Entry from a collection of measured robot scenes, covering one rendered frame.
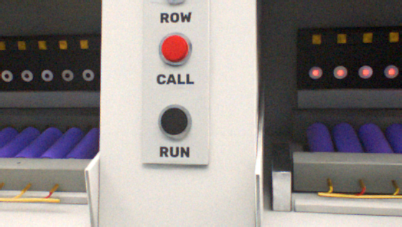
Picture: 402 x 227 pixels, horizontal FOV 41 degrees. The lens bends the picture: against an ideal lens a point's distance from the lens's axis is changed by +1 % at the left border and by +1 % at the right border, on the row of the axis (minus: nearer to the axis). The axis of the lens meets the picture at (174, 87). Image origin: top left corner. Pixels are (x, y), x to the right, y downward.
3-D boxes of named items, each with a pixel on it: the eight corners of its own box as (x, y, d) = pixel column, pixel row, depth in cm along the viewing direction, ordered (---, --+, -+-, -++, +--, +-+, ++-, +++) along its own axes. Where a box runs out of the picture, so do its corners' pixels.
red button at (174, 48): (187, 61, 31) (187, 34, 31) (161, 62, 31) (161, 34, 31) (189, 63, 32) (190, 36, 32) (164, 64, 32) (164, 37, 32)
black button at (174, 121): (187, 135, 30) (187, 107, 31) (160, 134, 31) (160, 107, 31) (189, 134, 31) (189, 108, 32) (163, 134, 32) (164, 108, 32)
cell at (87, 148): (108, 146, 46) (84, 179, 40) (89, 146, 47) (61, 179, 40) (107, 127, 46) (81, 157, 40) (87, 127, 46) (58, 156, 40)
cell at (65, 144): (86, 146, 47) (58, 179, 40) (67, 146, 47) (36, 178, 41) (84, 127, 46) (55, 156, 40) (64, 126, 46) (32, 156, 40)
